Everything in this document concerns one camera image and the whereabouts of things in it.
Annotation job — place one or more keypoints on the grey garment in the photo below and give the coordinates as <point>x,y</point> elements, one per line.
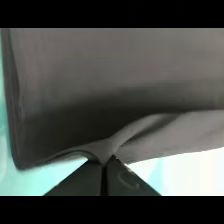
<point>110,86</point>

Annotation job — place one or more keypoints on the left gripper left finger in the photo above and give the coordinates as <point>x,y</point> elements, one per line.
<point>83,181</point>

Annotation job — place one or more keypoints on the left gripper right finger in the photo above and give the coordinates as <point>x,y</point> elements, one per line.
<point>128,181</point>

